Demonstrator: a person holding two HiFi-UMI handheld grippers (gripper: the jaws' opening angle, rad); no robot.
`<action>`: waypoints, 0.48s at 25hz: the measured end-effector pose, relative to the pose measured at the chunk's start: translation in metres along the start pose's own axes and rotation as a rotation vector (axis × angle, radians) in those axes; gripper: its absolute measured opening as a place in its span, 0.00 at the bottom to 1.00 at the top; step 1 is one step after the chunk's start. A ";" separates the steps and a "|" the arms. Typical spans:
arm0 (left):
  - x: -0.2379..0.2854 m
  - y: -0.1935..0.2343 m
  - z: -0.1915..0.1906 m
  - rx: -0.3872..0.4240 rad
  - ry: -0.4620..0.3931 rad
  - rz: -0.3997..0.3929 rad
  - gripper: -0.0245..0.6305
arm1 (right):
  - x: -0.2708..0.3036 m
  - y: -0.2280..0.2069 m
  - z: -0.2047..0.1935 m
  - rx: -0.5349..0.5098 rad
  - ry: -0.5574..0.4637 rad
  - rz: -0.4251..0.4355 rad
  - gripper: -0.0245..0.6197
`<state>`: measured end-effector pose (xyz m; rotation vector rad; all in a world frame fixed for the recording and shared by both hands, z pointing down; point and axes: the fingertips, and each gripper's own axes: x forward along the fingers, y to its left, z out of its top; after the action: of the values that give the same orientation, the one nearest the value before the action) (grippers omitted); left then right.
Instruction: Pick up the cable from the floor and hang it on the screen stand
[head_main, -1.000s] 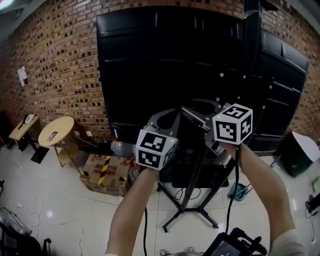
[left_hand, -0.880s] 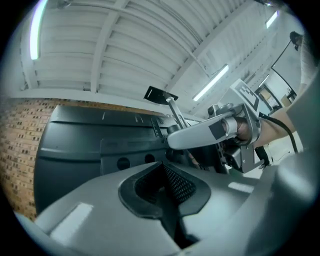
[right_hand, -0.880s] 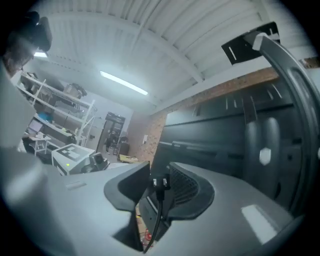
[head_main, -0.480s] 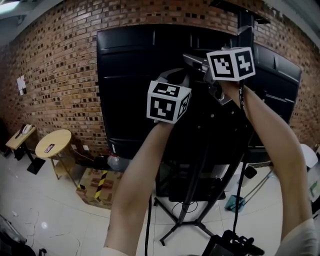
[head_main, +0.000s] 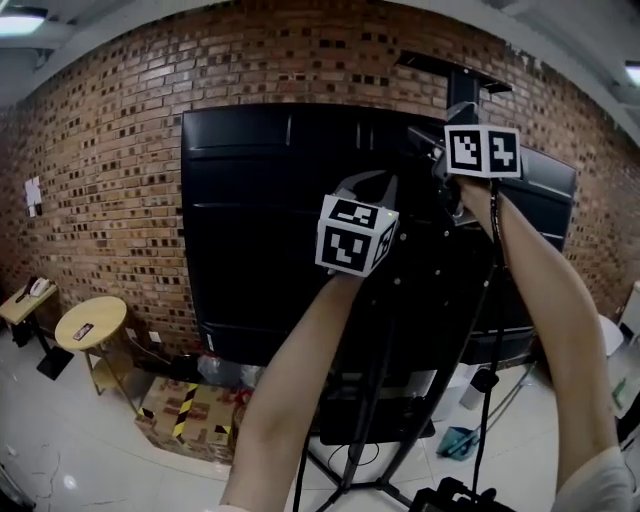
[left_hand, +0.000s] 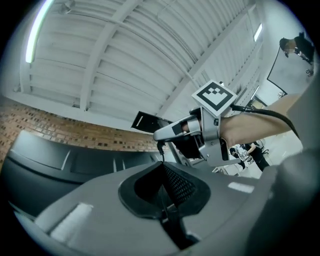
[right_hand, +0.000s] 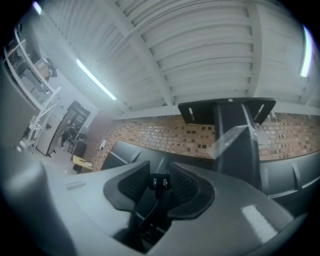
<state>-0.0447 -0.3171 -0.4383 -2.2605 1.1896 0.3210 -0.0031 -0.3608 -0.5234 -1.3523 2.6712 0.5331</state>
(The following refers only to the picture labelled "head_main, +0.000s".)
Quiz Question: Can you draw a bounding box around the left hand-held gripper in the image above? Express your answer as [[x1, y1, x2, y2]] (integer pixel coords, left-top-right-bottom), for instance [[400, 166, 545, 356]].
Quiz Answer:
[[314, 169, 401, 278]]

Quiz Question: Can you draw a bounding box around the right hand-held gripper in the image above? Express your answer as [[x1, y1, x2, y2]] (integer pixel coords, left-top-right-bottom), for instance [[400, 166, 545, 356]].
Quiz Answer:
[[407, 101, 522, 182]]

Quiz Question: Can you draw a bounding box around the person's left forearm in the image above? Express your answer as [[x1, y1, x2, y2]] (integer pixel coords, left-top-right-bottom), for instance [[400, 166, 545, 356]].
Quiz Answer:
[[219, 272, 364, 512]]

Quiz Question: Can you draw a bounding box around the person's right forearm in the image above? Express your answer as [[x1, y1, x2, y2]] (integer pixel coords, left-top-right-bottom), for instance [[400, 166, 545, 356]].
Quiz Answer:
[[458, 178, 624, 494]]

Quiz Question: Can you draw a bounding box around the black television floor stand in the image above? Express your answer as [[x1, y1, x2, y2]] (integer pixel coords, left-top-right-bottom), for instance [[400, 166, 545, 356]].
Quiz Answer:
[[294, 49, 541, 512]]

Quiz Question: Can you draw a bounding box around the black flat-screen television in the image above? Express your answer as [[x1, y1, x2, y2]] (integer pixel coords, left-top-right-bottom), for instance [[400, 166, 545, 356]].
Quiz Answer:
[[179, 102, 579, 371]]

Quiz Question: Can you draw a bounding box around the white plastic container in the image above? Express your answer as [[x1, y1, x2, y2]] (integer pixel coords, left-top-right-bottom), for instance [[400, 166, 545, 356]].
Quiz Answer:
[[458, 362, 496, 411]]

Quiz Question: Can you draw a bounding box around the black bag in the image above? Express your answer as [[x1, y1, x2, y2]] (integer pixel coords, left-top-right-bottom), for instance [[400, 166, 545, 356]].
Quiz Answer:
[[169, 354, 201, 381]]

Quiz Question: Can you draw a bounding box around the teal dustpan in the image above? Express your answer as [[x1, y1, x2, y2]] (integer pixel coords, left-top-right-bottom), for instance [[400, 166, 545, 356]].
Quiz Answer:
[[437, 425, 484, 460]]

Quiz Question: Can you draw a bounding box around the cardboard box with hazard tape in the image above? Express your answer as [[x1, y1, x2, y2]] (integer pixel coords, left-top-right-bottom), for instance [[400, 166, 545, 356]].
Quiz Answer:
[[133, 375, 239, 464]]

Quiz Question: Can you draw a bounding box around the round light wooden table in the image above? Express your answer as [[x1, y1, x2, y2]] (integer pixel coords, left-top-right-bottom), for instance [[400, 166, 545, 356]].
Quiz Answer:
[[54, 295, 136, 416]]

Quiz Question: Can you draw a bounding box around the white chair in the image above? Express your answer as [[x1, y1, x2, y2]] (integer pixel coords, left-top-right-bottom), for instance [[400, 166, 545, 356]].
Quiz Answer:
[[597, 314, 625, 359]]

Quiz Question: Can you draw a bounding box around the black chest-mounted device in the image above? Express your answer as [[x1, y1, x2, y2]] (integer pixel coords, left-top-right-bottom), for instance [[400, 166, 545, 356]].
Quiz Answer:
[[409, 477, 516, 512]]

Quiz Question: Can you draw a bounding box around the square wooden side table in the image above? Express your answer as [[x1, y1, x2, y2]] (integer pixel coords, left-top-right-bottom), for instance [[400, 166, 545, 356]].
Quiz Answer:
[[0, 282, 75, 381]]

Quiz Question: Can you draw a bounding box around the person's white printed shirt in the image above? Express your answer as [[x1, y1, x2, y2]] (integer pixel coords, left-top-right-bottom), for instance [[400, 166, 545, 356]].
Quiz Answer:
[[559, 444, 640, 512]]

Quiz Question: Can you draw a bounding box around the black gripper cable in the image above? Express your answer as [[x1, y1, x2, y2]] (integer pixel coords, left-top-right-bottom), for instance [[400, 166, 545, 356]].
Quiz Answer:
[[292, 439, 309, 512], [469, 179, 506, 496]]

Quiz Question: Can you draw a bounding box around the white wall sign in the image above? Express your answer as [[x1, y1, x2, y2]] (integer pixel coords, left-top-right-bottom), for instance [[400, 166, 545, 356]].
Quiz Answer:
[[24, 175, 44, 217]]

